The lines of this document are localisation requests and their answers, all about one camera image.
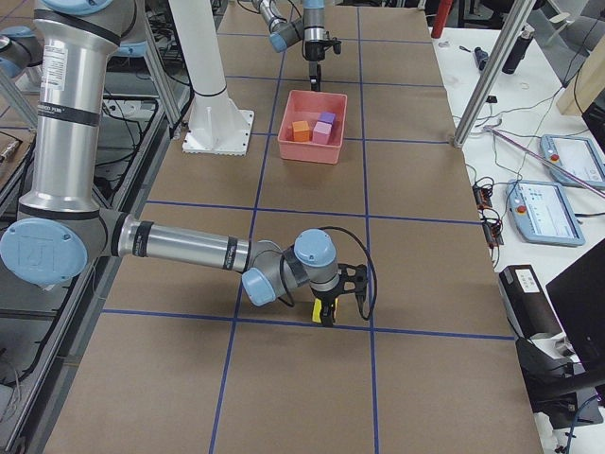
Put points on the pink plastic bin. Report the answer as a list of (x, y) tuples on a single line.
[(307, 105)]

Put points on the wooden board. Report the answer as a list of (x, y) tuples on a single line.
[(585, 86)]

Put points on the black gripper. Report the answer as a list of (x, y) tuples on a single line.
[(314, 52), (325, 296)]

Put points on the circuit board with wires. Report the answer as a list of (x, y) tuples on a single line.
[(491, 222)]

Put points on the white camera pillar base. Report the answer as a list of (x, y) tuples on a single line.
[(215, 124)]

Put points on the yellow block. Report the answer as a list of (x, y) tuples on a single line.
[(316, 310)]

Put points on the black box device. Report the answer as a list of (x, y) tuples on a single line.
[(529, 313)]

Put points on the orange block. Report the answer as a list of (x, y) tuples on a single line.
[(301, 131)]

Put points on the black water bottle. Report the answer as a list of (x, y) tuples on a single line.
[(519, 50)]

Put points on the far teach pendant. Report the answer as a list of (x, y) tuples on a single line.
[(577, 155)]

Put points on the pink block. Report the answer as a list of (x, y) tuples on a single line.
[(322, 133)]

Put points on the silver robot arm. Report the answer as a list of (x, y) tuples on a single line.
[(60, 229), (309, 30)]

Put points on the aluminium frame post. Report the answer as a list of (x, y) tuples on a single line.
[(519, 13)]

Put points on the black monitor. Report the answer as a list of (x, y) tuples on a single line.
[(577, 295)]

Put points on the teach pendant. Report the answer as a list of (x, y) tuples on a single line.
[(542, 213), (577, 155)]

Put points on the near teach pendant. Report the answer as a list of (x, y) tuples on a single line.
[(542, 213)]

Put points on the red cylinder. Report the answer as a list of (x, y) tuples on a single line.
[(441, 17)]

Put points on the purple block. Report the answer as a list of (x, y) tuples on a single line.
[(327, 118)]

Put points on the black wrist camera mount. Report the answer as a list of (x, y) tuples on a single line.
[(353, 280)]

